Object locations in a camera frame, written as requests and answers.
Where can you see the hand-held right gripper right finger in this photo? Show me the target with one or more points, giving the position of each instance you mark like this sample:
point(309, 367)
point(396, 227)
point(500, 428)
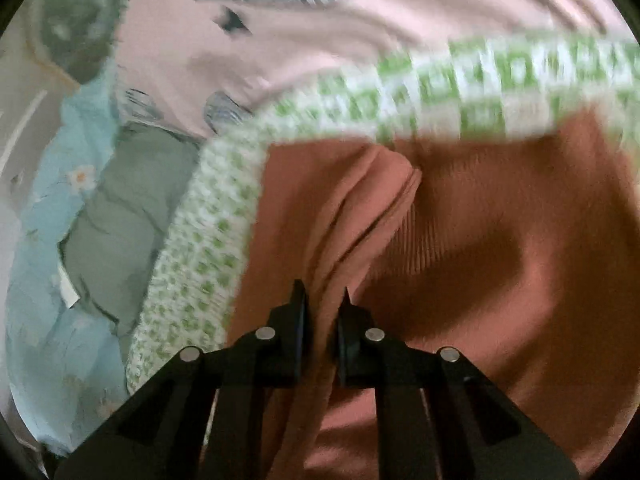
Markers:
point(352, 355)

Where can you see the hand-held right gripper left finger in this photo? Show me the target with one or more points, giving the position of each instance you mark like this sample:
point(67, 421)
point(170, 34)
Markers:
point(287, 355)

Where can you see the orange knit sweater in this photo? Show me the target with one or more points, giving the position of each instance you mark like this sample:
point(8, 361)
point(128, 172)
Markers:
point(475, 240)

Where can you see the green checkered bed sheet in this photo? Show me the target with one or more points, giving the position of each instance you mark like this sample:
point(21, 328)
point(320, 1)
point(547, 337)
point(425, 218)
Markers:
point(200, 240)

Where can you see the grey green cloth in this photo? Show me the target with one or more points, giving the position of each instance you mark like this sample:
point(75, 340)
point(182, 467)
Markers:
point(125, 220)

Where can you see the light blue floral quilt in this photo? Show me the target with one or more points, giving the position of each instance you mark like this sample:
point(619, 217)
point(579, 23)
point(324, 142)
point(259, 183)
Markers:
point(45, 320)

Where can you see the pink quilt with plaid hearts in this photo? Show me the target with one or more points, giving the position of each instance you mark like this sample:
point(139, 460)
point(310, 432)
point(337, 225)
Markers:
point(310, 40)

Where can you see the dark green cloth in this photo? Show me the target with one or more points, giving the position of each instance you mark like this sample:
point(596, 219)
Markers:
point(75, 15)

